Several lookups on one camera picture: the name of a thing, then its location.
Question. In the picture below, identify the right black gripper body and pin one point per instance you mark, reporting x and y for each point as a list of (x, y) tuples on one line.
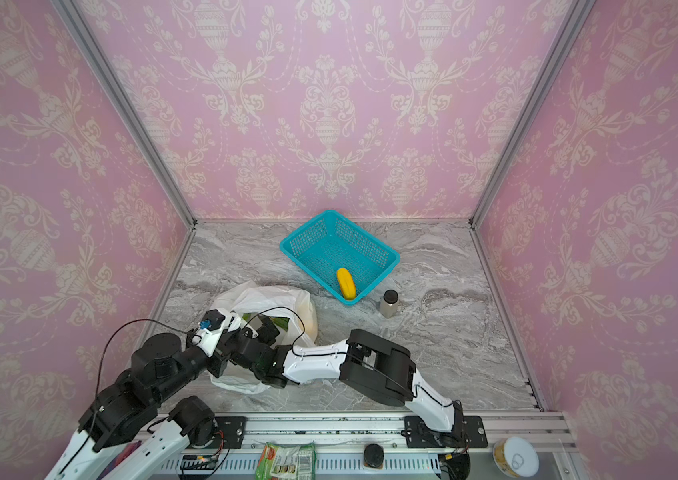
[(261, 360)]

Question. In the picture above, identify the white plastic bag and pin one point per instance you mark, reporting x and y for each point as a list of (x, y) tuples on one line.
[(276, 300)]

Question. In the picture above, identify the yellow banana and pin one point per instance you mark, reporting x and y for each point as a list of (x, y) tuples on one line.
[(346, 284)]

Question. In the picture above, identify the teal plastic basket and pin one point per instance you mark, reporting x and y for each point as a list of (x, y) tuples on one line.
[(329, 242)]

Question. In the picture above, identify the green fruit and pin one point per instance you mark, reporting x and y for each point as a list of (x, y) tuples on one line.
[(281, 322)]

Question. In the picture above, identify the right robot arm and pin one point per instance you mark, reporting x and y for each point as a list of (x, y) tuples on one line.
[(377, 368)]

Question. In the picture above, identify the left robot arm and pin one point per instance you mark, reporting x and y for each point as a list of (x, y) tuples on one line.
[(114, 419)]

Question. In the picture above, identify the purple snack packet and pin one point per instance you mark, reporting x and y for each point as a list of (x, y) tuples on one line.
[(120, 458)]

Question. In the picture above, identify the green snack packet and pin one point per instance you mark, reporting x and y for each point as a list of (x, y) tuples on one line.
[(287, 462)]

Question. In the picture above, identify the small black-capped bottle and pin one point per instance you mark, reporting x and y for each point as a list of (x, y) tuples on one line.
[(389, 303)]

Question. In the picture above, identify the black-lidded jar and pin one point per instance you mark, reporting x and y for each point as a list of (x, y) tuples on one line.
[(373, 456)]

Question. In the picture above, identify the white-lidded can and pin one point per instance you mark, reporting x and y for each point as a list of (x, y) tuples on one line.
[(516, 458)]

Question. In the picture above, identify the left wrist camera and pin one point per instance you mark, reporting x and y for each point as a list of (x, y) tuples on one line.
[(213, 325)]

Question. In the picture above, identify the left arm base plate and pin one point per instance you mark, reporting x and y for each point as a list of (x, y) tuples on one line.
[(226, 432)]

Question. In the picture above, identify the aluminium front rail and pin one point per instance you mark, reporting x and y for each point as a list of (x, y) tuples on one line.
[(340, 438)]

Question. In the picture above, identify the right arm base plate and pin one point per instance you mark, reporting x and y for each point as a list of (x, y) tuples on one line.
[(470, 435)]

